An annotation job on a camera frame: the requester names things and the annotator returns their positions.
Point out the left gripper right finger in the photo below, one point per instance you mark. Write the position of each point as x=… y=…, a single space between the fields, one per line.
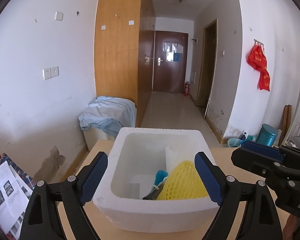
x=260 y=218

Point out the wooden wardrobe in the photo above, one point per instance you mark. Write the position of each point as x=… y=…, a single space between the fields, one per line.
x=123 y=51

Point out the grey sock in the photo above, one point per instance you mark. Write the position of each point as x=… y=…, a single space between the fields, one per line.
x=153 y=195

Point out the yellow foam fruit net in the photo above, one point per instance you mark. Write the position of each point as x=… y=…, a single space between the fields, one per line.
x=183 y=183

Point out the red fire extinguisher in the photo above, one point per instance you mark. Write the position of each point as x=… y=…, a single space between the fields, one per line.
x=186 y=89

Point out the white styrofoam box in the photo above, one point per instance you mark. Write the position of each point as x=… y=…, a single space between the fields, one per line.
x=140 y=163

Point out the blue face mask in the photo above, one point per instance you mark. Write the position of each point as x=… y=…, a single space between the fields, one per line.
x=159 y=179

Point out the blue sheet covered bin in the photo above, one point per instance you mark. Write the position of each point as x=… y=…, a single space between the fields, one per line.
x=104 y=117

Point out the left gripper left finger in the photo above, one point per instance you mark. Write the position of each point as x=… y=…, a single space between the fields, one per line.
x=42 y=220

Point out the teal metal canister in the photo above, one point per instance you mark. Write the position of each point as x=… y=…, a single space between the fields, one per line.
x=267 y=135

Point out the wall light switch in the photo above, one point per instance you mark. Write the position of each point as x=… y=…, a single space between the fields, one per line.
x=59 y=16

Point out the double wall socket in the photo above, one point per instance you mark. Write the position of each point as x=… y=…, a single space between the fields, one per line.
x=49 y=73

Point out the side room door frame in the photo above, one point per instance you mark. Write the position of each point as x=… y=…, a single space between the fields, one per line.
x=208 y=63

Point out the printed paper magazine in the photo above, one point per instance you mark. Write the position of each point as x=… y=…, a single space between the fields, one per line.
x=16 y=188

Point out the red hanging bags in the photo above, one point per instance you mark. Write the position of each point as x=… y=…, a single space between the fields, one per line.
x=257 y=60

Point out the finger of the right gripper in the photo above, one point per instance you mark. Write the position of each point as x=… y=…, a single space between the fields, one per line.
x=256 y=163
x=267 y=151

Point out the dark brown entrance door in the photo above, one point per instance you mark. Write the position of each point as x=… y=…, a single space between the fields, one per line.
x=170 y=60

